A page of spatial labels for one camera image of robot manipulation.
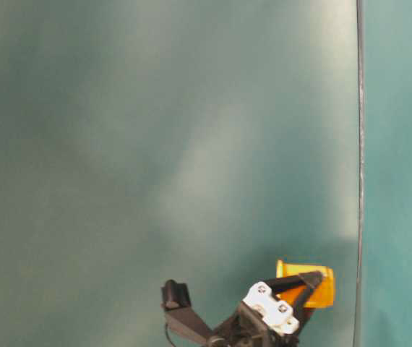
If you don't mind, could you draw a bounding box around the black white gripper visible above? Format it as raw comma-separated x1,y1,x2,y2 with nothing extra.
207,271,324,346

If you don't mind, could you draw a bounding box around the orange cup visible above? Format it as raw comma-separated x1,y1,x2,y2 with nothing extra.
276,260,335,309

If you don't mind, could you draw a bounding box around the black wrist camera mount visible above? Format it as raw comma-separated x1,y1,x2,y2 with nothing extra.
161,279,212,346

